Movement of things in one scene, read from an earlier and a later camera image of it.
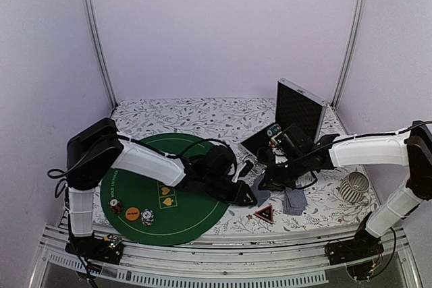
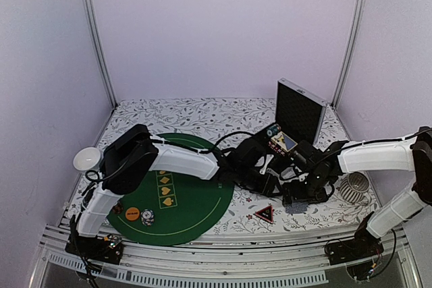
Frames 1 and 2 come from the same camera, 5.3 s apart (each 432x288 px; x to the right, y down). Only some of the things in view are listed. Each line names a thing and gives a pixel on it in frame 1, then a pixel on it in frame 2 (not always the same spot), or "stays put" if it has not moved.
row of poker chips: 273,130 stays put
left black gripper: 239,195 → 267,188
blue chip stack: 147,216 stays put
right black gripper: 273,180 → 298,195
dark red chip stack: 115,206 stays put
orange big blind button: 132,214 stays put
